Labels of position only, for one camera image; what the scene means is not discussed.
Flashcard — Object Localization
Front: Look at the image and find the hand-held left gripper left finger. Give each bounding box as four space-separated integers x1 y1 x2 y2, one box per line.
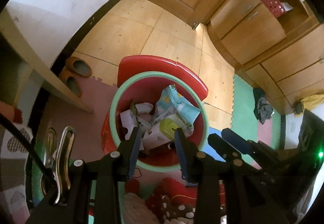
25 126 142 224

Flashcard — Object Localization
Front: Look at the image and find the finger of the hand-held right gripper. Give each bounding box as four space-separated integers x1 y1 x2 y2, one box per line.
208 133 243 162
221 128 256 156

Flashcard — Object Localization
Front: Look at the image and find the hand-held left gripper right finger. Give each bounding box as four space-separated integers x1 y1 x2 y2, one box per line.
174 128 289 224

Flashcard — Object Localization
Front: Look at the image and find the white printed carton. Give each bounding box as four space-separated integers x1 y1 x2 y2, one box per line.
119 110 140 141

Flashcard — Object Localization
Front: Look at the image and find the green and white box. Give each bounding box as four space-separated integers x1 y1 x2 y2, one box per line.
142 114 183 150

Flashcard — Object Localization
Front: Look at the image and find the teal diaper package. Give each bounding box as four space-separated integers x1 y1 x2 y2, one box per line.
152 85 200 136

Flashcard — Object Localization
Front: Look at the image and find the red bucket green rim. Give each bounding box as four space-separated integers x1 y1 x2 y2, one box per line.
109 71 210 173

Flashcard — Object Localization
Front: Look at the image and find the dark clothes heap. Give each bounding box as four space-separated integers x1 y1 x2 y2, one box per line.
253 87 275 124

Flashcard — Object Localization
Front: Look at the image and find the white crumpled tissue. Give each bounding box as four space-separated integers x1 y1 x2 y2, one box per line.
135 102 155 114

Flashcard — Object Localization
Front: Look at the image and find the red dotted padded garment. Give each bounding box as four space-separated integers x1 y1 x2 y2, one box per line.
145 177 227 224

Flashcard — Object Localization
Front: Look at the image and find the metal spring clip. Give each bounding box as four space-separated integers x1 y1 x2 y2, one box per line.
42 126 76 205

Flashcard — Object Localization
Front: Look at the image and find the yellow cloth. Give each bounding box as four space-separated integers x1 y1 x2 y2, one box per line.
295 95 324 114

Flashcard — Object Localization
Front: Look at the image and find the red plastic stool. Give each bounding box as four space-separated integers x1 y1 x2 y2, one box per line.
101 55 209 153

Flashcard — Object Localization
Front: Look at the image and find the brown slipper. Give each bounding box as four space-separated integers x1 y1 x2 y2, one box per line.
59 69 83 98
65 56 93 78

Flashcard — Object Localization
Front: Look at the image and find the wooden cabinet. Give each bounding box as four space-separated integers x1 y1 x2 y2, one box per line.
206 0 324 115

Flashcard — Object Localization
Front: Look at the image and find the red perforated basket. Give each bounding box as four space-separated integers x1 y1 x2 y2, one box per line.
256 0 285 18

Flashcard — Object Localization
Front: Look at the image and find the pale wooden table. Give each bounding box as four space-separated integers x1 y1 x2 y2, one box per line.
0 6 94 115

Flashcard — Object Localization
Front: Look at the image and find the thick black cable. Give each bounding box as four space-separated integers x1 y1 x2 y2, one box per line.
0 116 55 180

